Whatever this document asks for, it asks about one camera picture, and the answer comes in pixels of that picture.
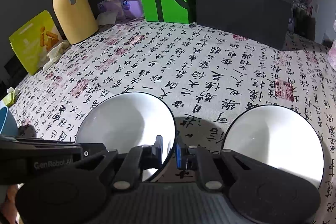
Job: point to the dark grey paper bag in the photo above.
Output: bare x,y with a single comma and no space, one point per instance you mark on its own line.
241,8

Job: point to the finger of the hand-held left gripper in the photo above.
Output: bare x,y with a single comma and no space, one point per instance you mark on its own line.
39,141

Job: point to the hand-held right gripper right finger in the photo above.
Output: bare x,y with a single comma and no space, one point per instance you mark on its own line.
179,158

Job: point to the white wall socket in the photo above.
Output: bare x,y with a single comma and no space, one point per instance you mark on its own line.
327,38

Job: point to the purple tissue pack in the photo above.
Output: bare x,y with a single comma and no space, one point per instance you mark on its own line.
131,7

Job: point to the white bowl with black rim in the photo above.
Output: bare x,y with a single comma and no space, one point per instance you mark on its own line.
275,140
118,124

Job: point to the person's left hand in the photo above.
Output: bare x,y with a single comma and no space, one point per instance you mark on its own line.
10,195

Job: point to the yellow-green snack box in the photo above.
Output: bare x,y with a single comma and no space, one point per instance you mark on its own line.
29,43

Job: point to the green tissue packet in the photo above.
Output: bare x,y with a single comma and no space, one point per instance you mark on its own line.
8,99

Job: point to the pale lilac tissue pack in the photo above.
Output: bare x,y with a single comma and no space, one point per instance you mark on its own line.
106,18

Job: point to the blue bowl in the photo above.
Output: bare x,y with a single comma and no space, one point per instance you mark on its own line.
6,121

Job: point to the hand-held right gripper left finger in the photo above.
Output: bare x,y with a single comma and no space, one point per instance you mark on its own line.
158,153

